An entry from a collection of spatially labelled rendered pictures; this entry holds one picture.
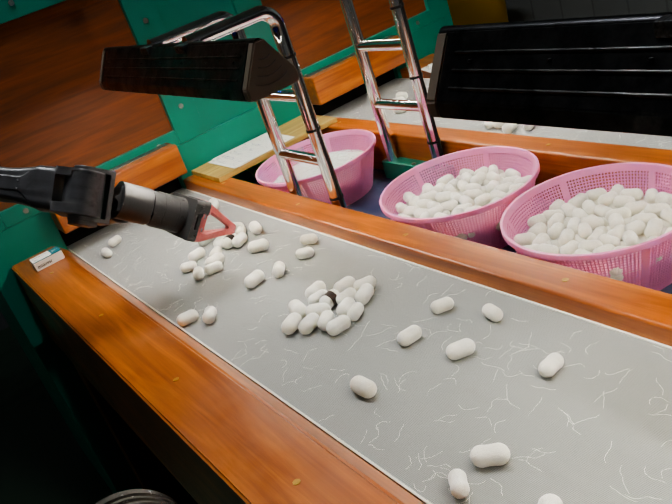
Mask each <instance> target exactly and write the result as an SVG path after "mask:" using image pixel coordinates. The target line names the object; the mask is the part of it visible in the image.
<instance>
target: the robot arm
mask: <svg viewBox="0 0 672 504"><path fill-rule="evenodd" d="M115 179H116V172H115V171H110V170H105V169H101V168H96V167H91V166H86V165H75V167H65V166H56V167H53V166H44V165H39V166H35V167H24V168H12V167H0V202H8V203H16V204H21V205H26V206H29V207H32V208H35V209H37V210H39V211H42V212H49V213H55V214H58V215H60V216H62V217H67V220H68V224H69V225H73V226H79V227H85V228H95V227H97V225H98V226H105V225H114V224H121V223H127V222H132V223H136V224H140V225H145V224H146V225H147V226H149V227H153V228H157V229H161V230H164V231H167V232H168V233H170V234H173V235H175V236H177V237H179V238H182V239H184V240H186V241H191V242H201V241H205V240H208V239H212V238H216V237H220V236H225V235H230V234H234V232H235V229H236V225H235V224H234V223H233V222H232V221H230V220H229V219H228V218H227V217H226V216H224V215H223V214H222V213H221V212H220V211H219V210H218V209H217V208H215V207H214V206H213V205H212V203H211V202H209V201H206V200H203V199H200V198H197V197H192V196H186V195H183V194H180V193H177V192H174V193H173V195H172V194H168V193H164V192H160V191H154V190H152V189H149V188H146V187H142V186H138V185H135V184H131V183H127V182H123V181H120V182H119V183H118V184H117V185H116V187H115ZM210 215H212V216H213V217H215V218H216V219H217V220H219V221H220V222H221V223H223V224H224V225H225V228H222V229H212V230H204V228H205V224H206V221H207V217H208V216H210Z"/></svg>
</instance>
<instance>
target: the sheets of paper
mask: <svg viewBox="0 0 672 504"><path fill-rule="evenodd" d="M281 135H282V134H281ZM282 137H283V140H284V142H286V141H288V140H290V139H292V138H294V136H287V135H282ZM271 149H273V147H272V144H271V142H270V139H269V136H268V134H267V133H265V134H262V135H260V136H258V137H256V138H254V139H252V140H250V141H248V142H246V143H244V144H242V145H240V146H238V147H236V148H234V149H232V150H230V151H228V152H226V153H224V154H222V155H220V156H217V157H215V158H213V159H212V161H210V162H208V163H211V164H216V165H221V166H225V167H230V168H234V169H235V168H237V167H240V166H242V165H244V164H246V163H248V162H249V161H251V160H253V159H255V158H257V157H259V156H260V155H262V154H264V153H266V152H268V151H269V150H271Z"/></svg>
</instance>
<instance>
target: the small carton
mask: <svg viewBox="0 0 672 504"><path fill-rule="evenodd" d="M64 258H65V256H64V254H63V252H62V251H61V249H60V248H58V247H57V246H56V247H54V248H52V249H50V250H48V251H46V252H44V253H42V254H40V255H38V256H36V257H34V258H32V259H30V260H29V261H30V263H31V265H32V267H33V268H34V269H35V270H36V271H37V272H39V271H40V270H42V269H44V268H46V267H48V266H50V265H52V264H54V263H56V262H58V261H60V260H62V259H64Z"/></svg>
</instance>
